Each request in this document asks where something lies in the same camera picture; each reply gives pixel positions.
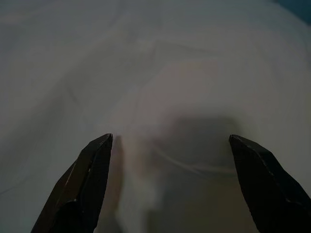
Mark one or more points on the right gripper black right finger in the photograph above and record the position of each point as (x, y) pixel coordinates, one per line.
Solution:
(269, 189)

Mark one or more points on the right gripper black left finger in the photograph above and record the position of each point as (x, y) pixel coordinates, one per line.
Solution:
(82, 184)

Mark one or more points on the cream pillow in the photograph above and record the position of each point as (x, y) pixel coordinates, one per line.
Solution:
(155, 72)

